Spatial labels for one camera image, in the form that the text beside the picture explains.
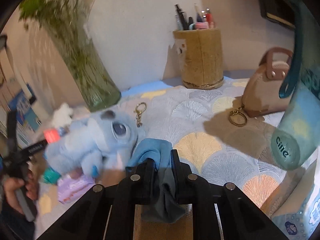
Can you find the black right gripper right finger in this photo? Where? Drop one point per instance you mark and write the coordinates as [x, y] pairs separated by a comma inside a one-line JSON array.
[[220, 212]]

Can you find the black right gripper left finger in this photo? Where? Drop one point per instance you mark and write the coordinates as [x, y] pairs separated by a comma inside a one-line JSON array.
[[107, 212]]

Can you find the teal slime plastic bag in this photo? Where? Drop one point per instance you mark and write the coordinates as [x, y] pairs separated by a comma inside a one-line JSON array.
[[50, 176]]

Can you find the blue-grey microfibre cloth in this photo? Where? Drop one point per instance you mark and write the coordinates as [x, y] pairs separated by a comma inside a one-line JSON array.
[[163, 207]]

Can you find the blue plush koala toy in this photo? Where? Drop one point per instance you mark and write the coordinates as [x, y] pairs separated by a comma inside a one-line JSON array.
[[104, 141]]

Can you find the dark left sleeve forearm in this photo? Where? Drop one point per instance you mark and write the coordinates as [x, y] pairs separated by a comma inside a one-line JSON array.
[[14, 225]]

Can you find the person's left hand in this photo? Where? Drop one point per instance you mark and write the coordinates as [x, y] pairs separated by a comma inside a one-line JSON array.
[[12, 184]]

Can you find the purple printed packet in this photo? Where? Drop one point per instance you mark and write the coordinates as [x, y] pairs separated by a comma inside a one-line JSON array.
[[69, 189]]

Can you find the tissue pack blue print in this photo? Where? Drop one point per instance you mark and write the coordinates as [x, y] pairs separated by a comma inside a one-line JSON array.
[[299, 224]]

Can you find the white fluffy plush toy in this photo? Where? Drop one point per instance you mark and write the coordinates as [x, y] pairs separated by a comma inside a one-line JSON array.
[[62, 117]]

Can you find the stack of workbooks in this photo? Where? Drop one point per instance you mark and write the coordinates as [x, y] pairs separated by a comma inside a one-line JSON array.
[[13, 98]]

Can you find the teal water bottle yellow lid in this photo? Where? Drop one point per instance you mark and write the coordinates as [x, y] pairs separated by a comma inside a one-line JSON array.
[[297, 135]]

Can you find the white desk lamp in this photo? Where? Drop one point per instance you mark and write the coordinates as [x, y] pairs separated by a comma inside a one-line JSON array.
[[39, 110]]

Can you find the small brown leather bag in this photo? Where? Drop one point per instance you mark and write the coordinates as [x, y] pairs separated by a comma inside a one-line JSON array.
[[261, 94]]

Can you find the glass vase with flowers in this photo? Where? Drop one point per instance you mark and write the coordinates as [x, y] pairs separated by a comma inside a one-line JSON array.
[[65, 21]]

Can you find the burlap pen holder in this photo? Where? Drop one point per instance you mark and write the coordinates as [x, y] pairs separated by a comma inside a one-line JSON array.
[[200, 58]]

